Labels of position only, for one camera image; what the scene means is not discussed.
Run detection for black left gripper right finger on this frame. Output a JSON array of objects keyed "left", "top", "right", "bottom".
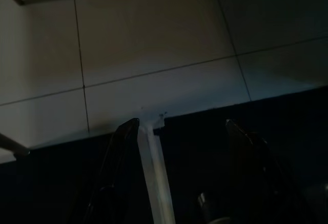
[{"left": 225, "top": 118, "right": 311, "bottom": 224}]

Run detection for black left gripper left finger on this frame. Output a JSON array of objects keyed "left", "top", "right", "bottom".
[{"left": 81, "top": 117, "right": 154, "bottom": 224}]

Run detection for white floor tape strip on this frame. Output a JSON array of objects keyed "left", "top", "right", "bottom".
[{"left": 137, "top": 120, "right": 177, "bottom": 224}]

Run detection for black floor mat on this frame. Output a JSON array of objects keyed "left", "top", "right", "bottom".
[{"left": 0, "top": 85, "right": 328, "bottom": 224}]

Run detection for light wooden dining table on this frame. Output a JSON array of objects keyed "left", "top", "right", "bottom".
[{"left": 0, "top": 132, "right": 31, "bottom": 157}]

